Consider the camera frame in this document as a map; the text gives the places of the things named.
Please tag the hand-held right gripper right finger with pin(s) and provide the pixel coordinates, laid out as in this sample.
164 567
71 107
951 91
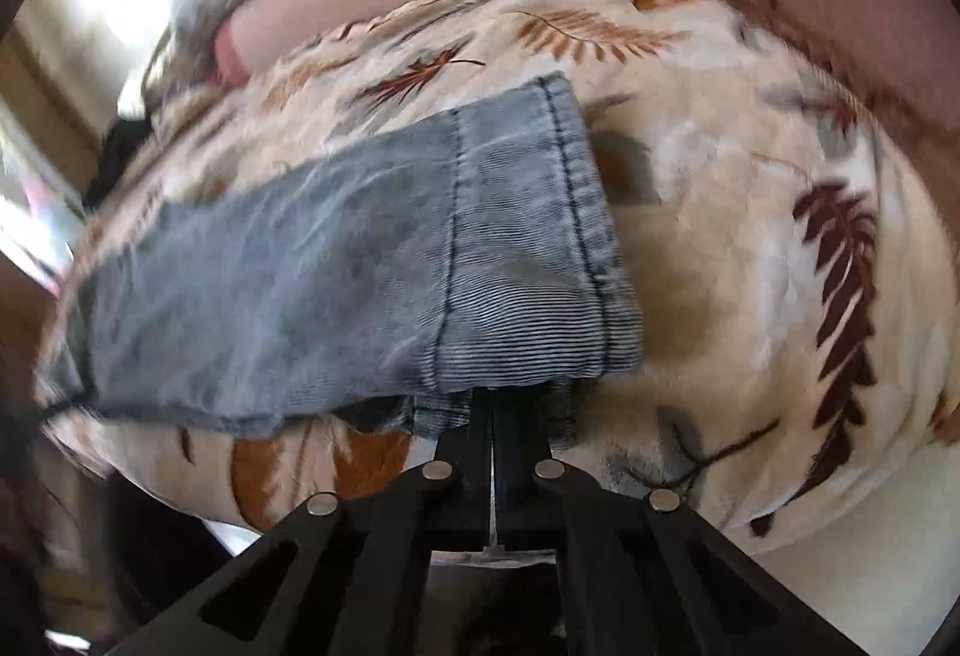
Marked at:
511 435

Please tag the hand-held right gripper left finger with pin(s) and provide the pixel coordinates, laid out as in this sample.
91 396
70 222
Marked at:
477 435

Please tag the light blue denim pants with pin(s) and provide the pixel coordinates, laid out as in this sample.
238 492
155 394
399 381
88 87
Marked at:
360 266

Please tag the cream leaf-print blanket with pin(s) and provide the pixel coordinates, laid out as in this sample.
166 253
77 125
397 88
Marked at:
735 296

